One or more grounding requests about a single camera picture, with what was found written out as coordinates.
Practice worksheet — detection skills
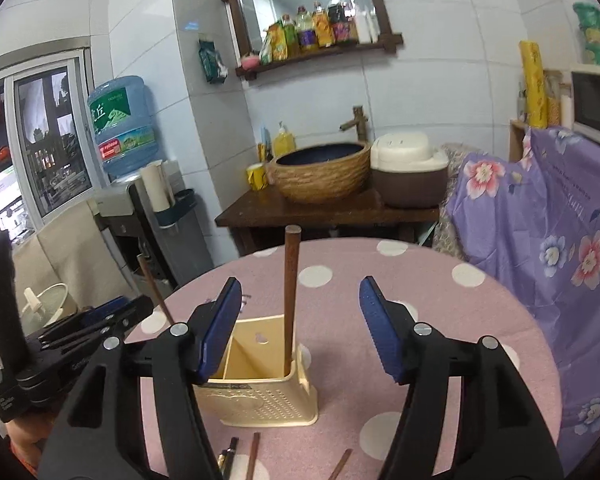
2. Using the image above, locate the white microwave oven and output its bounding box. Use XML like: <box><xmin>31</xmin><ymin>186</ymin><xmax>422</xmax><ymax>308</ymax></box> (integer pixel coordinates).
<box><xmin>571</xmin><ymin>62</ymin><xmax>600</xmax><ymax>142</ymax></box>

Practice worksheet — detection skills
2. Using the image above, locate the aluminium framed window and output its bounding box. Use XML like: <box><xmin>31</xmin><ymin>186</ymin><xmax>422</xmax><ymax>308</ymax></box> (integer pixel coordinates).
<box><xmin>4</xmin><ymin>52</ymin><xmax>97</xmax><ymax>222</ymax></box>

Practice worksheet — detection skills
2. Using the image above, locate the green packet on wall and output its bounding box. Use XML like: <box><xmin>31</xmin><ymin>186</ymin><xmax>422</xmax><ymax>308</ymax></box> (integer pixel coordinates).
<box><xmin>198</xmin><ymin>38</ymin><xmax>229</xmax><ymax>85</ymax></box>

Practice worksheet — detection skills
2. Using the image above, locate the light wooden cabinet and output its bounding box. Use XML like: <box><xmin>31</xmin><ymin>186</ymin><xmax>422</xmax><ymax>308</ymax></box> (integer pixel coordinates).
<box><xmin>508</xmin><ymin>118</ymin><xmax>532</xmax><ymax>164</ymax></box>

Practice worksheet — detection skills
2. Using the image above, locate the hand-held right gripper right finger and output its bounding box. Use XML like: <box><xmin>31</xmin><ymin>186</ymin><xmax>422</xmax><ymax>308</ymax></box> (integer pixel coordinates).
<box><xmin>358</xmin><ymin>276</ymin><xmax>566</xmax><ymax>480</ymax></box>

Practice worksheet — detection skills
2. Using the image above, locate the white brown rice cooker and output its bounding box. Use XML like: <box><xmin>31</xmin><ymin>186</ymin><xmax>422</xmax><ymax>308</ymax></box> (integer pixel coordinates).
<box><xmin>369</xmin><ymin>130</ymin><xmax>451</xmax><ymax>210</ymax></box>

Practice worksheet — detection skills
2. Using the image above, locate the woven pattern sink basin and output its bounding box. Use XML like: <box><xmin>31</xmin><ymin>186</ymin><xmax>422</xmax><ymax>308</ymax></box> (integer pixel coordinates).
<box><xmin>268</xmin><ymin>141</ymin><xmax>372</xmax><ymax>205</ymax></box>

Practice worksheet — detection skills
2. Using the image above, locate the beige cloth cover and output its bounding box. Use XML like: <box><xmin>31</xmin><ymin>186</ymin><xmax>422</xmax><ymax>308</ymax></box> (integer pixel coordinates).
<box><xmin>11</xmin><ymin>200</ymin><xmax>148</xmax><ymax>313</ymax></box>

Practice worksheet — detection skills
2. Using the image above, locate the green packaged item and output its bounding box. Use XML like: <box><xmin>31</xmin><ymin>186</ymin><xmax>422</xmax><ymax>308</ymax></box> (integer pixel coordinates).
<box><xmin>573</xmin><ymin>2</ymin><xmax>600</xmax><ymax>67</ymax></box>

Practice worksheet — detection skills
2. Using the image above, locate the green yellow snack bag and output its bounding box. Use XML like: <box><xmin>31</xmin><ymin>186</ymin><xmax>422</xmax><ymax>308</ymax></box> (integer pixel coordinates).
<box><xmin>263</xmin><ymin>21</ymin><xmax>289</xmax><ymax>64</ymax></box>

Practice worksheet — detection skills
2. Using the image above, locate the bamboo style faucet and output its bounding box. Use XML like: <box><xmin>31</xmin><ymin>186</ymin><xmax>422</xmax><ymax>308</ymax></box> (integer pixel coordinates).
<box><xmin>338</xmin><ymin>105</ymin><xmax>370</xmax><ymax>144</ymax></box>

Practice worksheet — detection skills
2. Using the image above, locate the yellow soap bottle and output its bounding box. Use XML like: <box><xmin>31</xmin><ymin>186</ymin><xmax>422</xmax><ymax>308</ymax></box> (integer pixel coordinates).
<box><xmin>272</xmin><ymin>121</ymin><xmax>297</xmax><ymax>159</ymax></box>

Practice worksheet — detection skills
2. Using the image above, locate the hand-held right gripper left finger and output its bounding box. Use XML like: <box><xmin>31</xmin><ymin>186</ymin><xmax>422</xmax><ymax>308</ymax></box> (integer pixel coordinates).
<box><xmin>37</xmin><ymin>276</ymin><xmax>243</xmax><ymax>480</ymax></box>

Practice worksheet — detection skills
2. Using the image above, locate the stack of paper cups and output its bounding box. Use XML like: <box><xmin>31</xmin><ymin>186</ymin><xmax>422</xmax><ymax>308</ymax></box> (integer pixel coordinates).
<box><xmin>139</xmin><ymin>159</ymin><xmax>174</xmax><ymax>209</ymax></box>

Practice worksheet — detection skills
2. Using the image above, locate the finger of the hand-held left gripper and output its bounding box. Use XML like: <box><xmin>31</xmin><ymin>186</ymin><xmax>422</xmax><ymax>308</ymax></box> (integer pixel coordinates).
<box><xmin>41</xmin><ymin>296</ymin><xmax>134</xmax><ymax>345</ymax></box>
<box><xmin>39</xmin><ymin>294</ymin><xmax>155</xmax><ymax>358</ymax></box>

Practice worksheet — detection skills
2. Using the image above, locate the white plastic bottle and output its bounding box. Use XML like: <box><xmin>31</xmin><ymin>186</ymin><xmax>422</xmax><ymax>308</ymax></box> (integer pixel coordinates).
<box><xmin>355</xmin><ymin>4</ymin><xmax>381</xmax><ymax>45</ymax></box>

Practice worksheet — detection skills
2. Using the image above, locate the dark wooden washstand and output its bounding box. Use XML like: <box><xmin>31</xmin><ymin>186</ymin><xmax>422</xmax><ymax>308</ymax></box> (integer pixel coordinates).
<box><xmin>214</xmin><ymin>189</ymin><xmax>441</xmax><ymax>257</ymax></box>

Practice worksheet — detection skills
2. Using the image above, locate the patterned lace cloth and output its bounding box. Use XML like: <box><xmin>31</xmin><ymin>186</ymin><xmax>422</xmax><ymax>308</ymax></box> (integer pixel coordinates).
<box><xmin>431</xmin><ymin>142</ymin><xmax>476</xmax><ymax>263</ymax></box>

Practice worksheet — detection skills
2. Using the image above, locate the beige plastic utensil holder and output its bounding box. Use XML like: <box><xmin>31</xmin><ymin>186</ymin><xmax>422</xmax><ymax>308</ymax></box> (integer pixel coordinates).
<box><xmin>194</xmin><ymin>314</ymin><xmax>319</xmax><ymax>429</ymax></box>

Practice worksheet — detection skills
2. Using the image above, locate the oil bottle with purple label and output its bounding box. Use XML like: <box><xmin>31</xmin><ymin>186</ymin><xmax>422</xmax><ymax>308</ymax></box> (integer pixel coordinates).
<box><xmin>295</xmin><ymin>6</ymin><xmax>319</xmax><ymax>54</ymax></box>

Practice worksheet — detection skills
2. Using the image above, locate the purple floral cloth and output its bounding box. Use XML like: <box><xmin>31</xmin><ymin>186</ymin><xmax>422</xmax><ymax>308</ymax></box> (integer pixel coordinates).
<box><xmin>439</xmin><ymin>126</ymin><xmax>600</xmax><ymax>463</ymax></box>

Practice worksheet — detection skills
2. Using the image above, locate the green drink bottle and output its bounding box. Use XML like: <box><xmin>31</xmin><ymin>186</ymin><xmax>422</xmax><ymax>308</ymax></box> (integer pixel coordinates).
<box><xmin>280</xmin><ymin>14</ymin><xmax>302</xmax><ymax>59</ymax></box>

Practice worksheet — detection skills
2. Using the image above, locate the yellow oil bottle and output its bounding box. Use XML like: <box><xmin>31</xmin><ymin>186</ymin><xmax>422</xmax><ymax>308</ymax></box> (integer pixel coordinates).
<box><xmin>311</xmin><ymin>1</ymin><xmax>337</xmax><ymax>49</ymax></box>

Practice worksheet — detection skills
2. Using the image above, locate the dark bottle with red label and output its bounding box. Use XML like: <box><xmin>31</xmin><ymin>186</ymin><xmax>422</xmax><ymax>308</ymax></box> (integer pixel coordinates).
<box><xmin>327</xmin><ymin>0</ymin><xmax>359</xmax><ymax>44</ymax></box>

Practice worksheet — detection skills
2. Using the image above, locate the yellow cup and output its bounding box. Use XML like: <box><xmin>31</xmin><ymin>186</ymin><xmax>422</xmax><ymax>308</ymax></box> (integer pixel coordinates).
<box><xmin>245</xmin><ymin>162</ymin><xmax>270</xmax><ymax>191</ymax></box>

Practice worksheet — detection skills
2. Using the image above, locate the glass jar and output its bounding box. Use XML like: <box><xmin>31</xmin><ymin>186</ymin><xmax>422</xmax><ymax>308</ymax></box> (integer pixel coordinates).
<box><xmin>545</xmin><ymin>70</ymin><xmax>574</xmax><ymax>129</ymax></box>

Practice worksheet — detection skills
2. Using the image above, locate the pink polka dot tablecloth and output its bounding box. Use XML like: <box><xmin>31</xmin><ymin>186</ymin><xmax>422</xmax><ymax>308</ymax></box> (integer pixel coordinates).
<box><xmin>125</xmin><ymin>237</ymin><xmax>564</xmax><ymax>480</ymax></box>

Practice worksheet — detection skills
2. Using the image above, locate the thick brown wooden chopstick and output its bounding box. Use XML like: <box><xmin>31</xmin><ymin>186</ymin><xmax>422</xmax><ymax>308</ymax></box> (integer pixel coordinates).
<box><xmin>284</xmin><ymin>226</ymin><xmax>302</xmax><ymax>377</ymax></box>

